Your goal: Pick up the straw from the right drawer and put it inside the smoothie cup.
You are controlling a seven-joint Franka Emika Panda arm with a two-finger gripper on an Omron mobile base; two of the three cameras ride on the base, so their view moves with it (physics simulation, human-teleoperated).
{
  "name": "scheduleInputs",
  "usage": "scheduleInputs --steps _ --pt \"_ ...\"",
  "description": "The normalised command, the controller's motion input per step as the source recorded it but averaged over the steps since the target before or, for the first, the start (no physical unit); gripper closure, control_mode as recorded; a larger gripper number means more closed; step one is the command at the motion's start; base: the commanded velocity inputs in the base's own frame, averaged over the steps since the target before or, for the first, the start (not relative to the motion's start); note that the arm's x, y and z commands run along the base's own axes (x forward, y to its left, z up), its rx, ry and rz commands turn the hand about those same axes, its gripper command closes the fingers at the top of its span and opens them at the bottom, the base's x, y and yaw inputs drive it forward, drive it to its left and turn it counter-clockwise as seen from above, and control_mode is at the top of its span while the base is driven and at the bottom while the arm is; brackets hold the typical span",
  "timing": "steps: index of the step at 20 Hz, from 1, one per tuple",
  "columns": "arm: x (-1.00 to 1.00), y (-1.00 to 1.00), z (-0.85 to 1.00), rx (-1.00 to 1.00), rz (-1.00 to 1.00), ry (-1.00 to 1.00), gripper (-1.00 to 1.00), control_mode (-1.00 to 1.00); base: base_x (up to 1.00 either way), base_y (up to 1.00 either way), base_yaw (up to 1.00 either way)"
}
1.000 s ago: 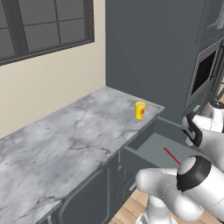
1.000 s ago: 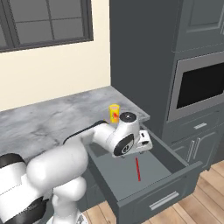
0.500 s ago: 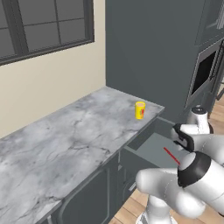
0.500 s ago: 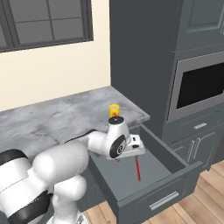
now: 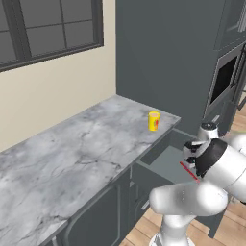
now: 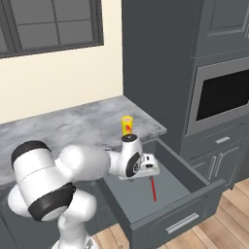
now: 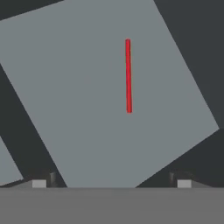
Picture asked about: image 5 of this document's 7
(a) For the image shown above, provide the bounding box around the built-in black oven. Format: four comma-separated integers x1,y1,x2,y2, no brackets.
203,44,246,120

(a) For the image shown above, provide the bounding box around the dark grey drawer front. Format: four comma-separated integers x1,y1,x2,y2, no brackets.
129,162,176,231

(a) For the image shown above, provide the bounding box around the yellow smoothie cup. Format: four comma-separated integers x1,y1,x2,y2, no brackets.
148,111,160,132

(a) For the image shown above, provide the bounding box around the dark grey cupboard door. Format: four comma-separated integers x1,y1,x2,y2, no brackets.
62,183,122,246

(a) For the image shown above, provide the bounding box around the open grey drawer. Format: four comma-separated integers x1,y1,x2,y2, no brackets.
135,127,226,239

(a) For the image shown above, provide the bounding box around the tall dark grey cabinet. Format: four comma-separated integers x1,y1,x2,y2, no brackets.
115,0,246,135

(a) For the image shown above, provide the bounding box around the dark framed window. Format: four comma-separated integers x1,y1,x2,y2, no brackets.
0,0,105,73

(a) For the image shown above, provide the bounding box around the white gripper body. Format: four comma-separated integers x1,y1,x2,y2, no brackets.
183,140,207,168

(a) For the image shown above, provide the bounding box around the grey drawer handle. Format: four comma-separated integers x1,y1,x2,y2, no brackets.
140,199,151,211

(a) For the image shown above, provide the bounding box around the grey glass cupboard door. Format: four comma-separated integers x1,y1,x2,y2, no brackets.
213,0,246,51

